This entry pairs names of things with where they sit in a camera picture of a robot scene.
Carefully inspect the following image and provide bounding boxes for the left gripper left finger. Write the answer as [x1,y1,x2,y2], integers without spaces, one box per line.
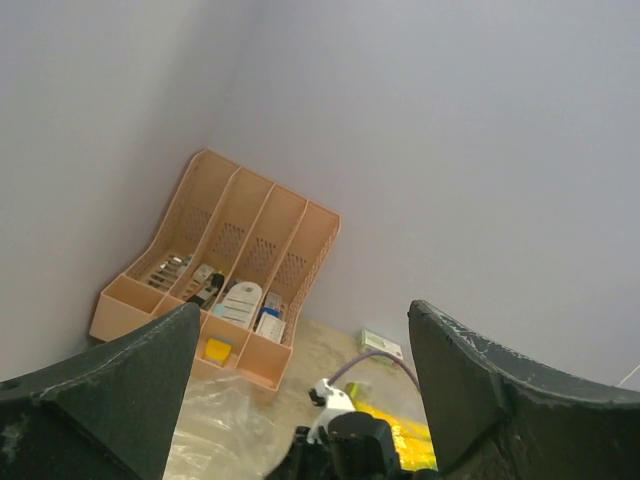
[1,303,200,479]

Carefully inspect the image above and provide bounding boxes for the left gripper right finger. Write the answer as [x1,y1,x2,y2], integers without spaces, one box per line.
[408,300,639,479]

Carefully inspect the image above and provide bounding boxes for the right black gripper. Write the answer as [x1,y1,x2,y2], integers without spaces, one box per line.
[279,411,440,480]

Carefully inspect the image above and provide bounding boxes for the yellow banana bunch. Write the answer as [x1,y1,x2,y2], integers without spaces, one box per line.
[344,382,437,472]

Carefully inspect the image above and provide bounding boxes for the small white green box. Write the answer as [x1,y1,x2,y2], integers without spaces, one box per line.
[358,329,404,363]

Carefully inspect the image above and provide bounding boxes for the yellow item in organizer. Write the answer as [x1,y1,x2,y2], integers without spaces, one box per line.
[203,338,232,365]

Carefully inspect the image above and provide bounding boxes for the white blue item in organizer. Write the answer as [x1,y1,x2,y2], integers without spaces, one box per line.
[254,291,286,343]

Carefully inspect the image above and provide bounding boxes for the white bottle in organizer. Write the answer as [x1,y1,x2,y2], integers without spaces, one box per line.
[211,281,263,329]

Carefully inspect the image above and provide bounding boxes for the orange desk file organizer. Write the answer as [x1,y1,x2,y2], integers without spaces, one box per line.
[89,150,341,404]

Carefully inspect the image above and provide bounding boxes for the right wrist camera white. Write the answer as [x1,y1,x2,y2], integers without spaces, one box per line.
[307,378,355,444]

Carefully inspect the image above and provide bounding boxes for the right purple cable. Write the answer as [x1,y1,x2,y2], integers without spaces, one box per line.
[329,349,421,391]

